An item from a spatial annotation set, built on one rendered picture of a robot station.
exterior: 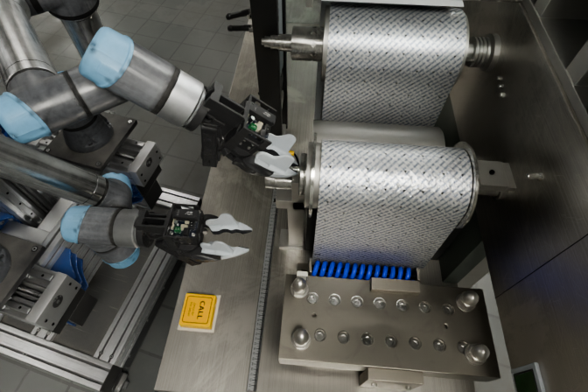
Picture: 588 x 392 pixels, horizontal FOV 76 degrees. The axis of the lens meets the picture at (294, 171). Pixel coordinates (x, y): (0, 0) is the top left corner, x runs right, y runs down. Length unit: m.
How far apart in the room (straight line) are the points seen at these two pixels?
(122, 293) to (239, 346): 0.97
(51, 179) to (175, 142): 1.59
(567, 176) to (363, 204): 0.27
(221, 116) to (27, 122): 0.27
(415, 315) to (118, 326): 1.23
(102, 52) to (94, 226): 0.38
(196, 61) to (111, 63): 2.42
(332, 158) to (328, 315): 0.33
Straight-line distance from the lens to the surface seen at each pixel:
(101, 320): 1.80
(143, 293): 1.75
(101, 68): 0.55
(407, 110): 0.80
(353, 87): 0.74
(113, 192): 0.96
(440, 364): 0.81
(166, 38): 3.25
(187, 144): 2.40
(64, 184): 0.91
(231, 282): 0.95
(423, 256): 0.81
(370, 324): 0.80
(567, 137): 0.60
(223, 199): 1.06
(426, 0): 0.74
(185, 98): 0.55
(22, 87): 0.67
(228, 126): 0.59
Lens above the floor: 1.79
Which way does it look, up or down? 55 degrees down
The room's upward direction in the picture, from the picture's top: straight up
